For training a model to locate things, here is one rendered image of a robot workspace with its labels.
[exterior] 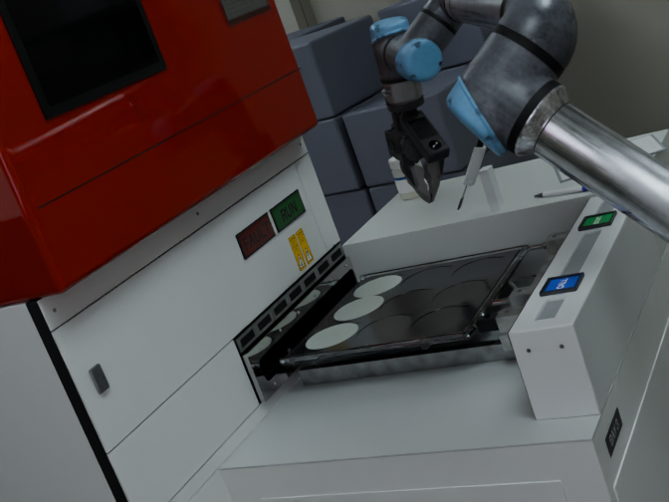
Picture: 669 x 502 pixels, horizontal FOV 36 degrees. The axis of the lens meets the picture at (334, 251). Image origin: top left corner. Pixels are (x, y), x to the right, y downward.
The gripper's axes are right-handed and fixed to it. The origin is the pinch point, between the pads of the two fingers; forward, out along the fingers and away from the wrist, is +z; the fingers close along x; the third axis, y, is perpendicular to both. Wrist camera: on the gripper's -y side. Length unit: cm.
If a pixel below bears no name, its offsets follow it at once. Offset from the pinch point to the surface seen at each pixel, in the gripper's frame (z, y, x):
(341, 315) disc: 12.4, -7.4, 26.4
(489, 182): -1.8, -8.1, -8.9
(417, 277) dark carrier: 11.9, -6.2, 9.2
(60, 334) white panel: -17, -35, 76
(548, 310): -2, -59, 13
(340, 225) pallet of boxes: 69, 170, -39
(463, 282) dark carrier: 9.6, -19.6, 6.3
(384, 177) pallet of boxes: 50, 150, -53
